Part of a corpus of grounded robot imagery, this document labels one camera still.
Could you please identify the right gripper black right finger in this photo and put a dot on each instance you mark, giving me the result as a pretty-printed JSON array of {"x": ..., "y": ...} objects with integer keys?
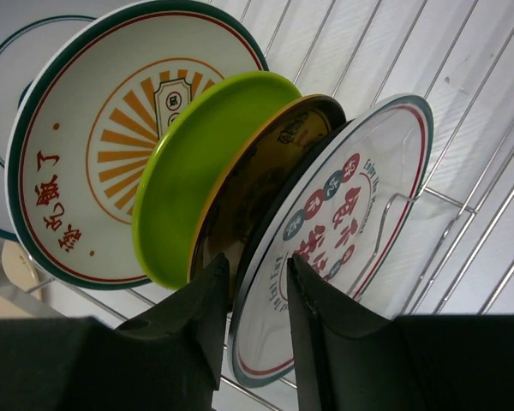
[{"x": 349, "y": 358}]

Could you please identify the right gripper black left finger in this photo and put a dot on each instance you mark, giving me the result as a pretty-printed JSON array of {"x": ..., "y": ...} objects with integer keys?
[{"x": 167, "y": 358}]

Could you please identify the white plate red characters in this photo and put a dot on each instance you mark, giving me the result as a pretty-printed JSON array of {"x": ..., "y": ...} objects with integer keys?
[{"x": 342, "y": 209}]

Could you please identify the dark brown patterned plate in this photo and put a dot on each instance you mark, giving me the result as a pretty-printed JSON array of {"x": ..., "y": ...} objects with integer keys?
[{"x": 246, "y": 187}]

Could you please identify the small beige patterned plate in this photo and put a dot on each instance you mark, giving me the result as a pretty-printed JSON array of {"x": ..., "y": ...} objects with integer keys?
[{"x": 18, "y": 267}]

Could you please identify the white plate orange sunburst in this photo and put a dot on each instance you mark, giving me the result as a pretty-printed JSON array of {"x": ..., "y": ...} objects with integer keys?
[{"x": 91, "y": 120}]

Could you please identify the lime green plate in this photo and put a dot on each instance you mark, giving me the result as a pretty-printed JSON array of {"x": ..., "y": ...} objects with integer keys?
[{"x": 185, "y": 164}]

